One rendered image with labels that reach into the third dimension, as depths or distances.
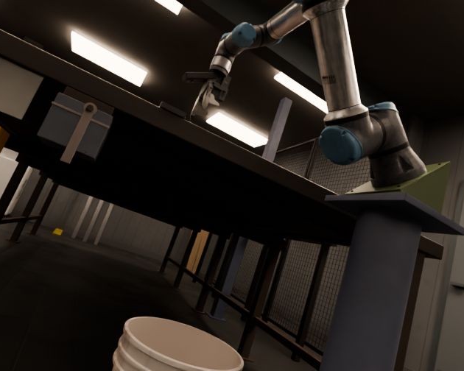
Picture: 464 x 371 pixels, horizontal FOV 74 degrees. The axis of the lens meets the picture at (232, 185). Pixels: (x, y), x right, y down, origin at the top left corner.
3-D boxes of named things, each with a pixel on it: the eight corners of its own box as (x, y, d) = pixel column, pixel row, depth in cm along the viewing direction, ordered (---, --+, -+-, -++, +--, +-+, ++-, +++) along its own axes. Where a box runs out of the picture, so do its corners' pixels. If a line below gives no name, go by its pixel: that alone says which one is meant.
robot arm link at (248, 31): (261, 18, 109) (244, 32, 118) (235, 21, 103) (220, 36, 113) (267, 40, 110) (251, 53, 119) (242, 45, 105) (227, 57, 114)
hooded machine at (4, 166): (13, 218, 525) (47, 149, 552) (5, 219, 470) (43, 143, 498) (-38, 202, 496) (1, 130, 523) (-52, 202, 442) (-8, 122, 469)
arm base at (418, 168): (433, 165, 92) (422, 134, 92) (415, 180, 83) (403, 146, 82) (384, 176, 104) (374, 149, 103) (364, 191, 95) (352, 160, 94)
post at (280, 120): (226, 322, 290) (297, 101, 340) (210, 318, 284) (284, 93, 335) (219, 316, 306) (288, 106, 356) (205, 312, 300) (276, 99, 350)
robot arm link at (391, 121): (417, 136, 90) (401, 93, 90) (390, 150, 84) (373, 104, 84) (381, 146, 101) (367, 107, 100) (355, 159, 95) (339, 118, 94)
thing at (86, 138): (89, 171, 75) (118, 106, 79) (26, 147, 70) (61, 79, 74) (90, 176, 85) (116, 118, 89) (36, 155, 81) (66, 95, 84)
